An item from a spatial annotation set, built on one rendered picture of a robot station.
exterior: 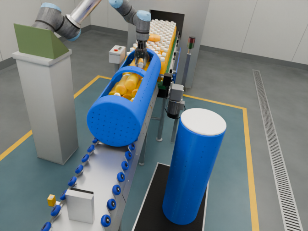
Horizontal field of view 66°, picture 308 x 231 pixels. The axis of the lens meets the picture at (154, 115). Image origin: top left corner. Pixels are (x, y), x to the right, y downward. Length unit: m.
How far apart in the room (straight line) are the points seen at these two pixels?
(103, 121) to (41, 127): 1.25
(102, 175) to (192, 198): 0.77
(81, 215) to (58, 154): 1.55
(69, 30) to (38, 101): 0.66
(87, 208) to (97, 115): 0.46
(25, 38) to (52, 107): 0.56
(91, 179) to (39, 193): 1.26
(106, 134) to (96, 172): 0.20
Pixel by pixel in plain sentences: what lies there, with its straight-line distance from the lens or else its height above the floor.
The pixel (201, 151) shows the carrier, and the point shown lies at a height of 0.91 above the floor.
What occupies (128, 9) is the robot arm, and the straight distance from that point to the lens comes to 1.65.
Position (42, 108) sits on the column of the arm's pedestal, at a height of 0.64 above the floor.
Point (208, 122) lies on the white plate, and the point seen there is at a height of 1.04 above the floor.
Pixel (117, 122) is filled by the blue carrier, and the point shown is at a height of 1.12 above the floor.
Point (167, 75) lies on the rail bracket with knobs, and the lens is 2.06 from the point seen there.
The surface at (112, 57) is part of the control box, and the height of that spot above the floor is 1.05.
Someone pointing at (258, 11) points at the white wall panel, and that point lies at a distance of 6.10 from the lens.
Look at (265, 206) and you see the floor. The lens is 2.61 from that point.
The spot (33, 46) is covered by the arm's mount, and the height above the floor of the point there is 1.17.
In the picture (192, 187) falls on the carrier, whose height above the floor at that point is 0.59.
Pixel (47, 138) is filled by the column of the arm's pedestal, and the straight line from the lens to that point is 2.47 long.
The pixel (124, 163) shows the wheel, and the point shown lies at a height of 0.98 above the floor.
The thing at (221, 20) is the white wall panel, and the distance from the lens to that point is 6.10.
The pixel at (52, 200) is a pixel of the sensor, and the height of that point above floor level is 0.94.
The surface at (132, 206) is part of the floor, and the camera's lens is 2.24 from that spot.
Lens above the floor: 1.83
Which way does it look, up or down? 33 degrees down
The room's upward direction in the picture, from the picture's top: 7 degrees clockwise
